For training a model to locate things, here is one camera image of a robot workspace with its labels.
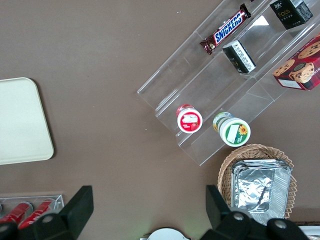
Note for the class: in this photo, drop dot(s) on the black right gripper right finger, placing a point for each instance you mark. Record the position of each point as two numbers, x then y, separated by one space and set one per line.
225 220

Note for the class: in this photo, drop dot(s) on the green lid gum bottle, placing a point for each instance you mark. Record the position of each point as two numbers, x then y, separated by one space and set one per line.
233 132

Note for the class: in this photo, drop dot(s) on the white round object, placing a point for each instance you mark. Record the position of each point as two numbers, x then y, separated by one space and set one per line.
166 235

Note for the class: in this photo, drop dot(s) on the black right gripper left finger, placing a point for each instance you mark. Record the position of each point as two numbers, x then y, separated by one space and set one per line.
72 215

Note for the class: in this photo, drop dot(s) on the woven wicker basket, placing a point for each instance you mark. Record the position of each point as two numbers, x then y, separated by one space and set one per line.
226 170

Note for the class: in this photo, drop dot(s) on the Snickers chocolate bar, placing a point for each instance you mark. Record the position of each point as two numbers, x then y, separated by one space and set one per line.
226 30

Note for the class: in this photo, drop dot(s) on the clear acrylic tiered stand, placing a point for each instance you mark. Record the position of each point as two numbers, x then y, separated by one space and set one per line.
200 82

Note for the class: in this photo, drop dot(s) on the clear acrylic can holder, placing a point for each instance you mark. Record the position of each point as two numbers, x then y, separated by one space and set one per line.
58 200

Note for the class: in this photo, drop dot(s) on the black Face box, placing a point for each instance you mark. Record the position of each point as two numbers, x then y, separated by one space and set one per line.
287 13

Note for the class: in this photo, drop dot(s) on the cream plastic tray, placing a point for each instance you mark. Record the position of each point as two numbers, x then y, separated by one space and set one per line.
22 120

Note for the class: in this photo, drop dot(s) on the red lid gum bottle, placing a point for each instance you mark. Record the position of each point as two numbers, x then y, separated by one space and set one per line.
189 121

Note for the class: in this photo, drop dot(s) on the red cookie box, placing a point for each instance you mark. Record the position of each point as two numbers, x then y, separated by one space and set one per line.
303 70

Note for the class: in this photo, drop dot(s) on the stacked aluminium foil trays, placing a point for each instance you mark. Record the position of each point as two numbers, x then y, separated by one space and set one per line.
260 187

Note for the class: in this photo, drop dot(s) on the black box with white label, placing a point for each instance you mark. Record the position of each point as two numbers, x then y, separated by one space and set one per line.
240 56

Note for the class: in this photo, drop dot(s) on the red cola can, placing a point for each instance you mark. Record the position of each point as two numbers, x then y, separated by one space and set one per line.
15 213
36 213

